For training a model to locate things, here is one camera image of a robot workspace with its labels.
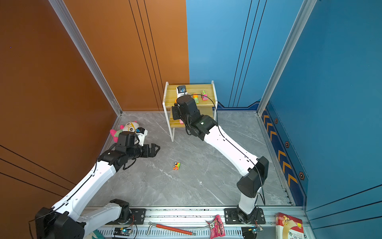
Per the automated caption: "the green orange toy truck top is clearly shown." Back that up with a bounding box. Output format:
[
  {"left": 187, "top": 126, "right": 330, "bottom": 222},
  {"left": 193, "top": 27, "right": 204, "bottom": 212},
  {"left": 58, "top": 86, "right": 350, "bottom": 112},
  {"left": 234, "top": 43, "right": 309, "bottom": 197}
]
[{"left": 193, "top": 94, "right": 199, "bottom": 104}]

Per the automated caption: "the pink toy truck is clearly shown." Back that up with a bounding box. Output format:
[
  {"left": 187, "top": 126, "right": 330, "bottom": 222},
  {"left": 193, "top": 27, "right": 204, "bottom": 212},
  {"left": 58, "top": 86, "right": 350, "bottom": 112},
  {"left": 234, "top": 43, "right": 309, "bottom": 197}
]
[{"left": 201, "top": 90, "right": 209, "bottom": 101}]

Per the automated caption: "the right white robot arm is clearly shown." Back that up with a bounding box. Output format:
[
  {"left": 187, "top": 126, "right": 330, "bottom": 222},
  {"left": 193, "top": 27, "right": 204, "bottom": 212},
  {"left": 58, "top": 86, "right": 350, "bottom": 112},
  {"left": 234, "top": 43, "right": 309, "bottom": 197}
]
[{"left": 172, "top": 95, "right": 269, "bottom": 224}]

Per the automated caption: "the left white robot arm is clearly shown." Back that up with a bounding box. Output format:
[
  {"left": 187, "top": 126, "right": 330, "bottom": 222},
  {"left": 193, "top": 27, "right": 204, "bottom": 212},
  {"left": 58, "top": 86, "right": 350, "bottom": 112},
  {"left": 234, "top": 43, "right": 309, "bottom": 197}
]
[{"left": 34, "top": 128, "right": 160, "bottom": 239}]

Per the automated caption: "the plush doll pink white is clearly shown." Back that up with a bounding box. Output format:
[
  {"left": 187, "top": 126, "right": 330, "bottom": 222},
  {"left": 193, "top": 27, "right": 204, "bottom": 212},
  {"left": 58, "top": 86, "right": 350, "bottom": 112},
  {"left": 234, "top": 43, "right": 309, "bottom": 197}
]
[{"left": 109, "top": 121, "right": 140, "bottom": 143}]

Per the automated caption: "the green circuit board left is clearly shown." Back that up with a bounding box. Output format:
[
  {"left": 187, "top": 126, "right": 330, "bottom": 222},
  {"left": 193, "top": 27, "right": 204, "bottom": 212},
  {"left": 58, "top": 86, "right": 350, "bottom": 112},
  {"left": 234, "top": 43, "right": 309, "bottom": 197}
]
[{"left": 113, "top": 227, "right": 133, "bottom": 237}]

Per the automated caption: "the teal cloth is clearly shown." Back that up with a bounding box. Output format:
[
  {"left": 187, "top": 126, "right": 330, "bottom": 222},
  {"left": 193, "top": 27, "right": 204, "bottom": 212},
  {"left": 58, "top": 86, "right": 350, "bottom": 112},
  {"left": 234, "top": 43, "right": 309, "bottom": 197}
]
[{"left": 85, "top": 230, "right": 105, "bottom": 239}]

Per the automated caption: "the pink snack packet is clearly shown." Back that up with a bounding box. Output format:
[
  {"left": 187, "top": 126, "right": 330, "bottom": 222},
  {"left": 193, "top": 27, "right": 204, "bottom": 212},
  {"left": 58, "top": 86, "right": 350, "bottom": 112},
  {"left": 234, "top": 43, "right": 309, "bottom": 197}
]
[{"left": 207, "top": 215, "right": 226, "bottom": 239}]

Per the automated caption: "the circuit board right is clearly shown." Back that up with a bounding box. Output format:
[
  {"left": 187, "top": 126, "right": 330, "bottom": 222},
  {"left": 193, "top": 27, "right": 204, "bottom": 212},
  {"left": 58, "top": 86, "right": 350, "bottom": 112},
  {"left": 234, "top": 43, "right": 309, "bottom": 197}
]
[{"left": 241, "top": 226, "right": 264, "bottom": 239}]

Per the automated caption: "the red white box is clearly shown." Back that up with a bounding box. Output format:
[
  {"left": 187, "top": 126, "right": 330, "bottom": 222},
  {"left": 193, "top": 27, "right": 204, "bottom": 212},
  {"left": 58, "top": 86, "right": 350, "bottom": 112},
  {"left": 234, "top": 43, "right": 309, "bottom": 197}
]
[{"left": 275, "top": 213, "right": 305, "bottom": 239}]

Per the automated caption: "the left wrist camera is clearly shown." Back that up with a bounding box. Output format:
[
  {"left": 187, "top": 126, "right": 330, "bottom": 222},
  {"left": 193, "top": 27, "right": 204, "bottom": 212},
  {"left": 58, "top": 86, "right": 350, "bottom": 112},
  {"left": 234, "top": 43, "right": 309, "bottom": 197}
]
[{"left": 136, "top": 127, "right": 148, "bottom": 146}]

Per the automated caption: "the white shelf frame with wood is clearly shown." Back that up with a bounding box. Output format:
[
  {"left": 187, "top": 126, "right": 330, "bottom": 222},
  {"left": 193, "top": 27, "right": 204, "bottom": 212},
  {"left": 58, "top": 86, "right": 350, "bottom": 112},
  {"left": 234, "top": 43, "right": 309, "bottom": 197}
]
[{"left": 162, "top": 81, "right": 218, "bottom": 142}]

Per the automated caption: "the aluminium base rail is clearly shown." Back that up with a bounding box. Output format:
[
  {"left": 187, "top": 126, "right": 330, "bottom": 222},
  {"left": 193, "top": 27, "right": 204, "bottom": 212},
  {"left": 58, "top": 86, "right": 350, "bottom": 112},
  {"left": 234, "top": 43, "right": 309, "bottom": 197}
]
[{"left": 98, "top": 206, "right": 315, "bottom": 239}]

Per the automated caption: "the red handled tool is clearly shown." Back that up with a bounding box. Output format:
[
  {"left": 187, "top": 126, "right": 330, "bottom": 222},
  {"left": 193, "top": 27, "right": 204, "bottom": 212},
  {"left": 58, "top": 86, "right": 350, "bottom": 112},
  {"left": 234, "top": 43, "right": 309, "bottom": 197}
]
[{"left": 146, "top": 224, "right": 196, "bottom": 236}]

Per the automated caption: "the aluminium corner post right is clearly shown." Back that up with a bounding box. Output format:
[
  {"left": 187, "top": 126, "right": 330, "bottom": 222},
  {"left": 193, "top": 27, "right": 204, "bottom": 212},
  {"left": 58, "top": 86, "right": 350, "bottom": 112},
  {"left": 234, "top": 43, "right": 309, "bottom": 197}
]
[{"left": 257, "top": 0, "right": 317, "bottom": 117}]

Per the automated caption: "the aluminium corner post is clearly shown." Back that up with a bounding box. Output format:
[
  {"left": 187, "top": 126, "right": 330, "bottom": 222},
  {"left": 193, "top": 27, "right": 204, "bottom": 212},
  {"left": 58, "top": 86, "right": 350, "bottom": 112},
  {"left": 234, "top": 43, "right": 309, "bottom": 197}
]
[
  {"left": 257, "top": 0, "right": 317, "bottom": 117},
  {"left": 49, "top": 0, "right": 123, "bottom": 116}
]

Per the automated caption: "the aluminium corner post left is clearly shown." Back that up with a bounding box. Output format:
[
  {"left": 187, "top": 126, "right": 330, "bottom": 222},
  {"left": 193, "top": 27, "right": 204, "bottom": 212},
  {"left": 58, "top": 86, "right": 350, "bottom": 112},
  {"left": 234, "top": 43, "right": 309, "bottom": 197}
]
[{"left": 49, "top": 0, "right": 123, "bottom": 116}]

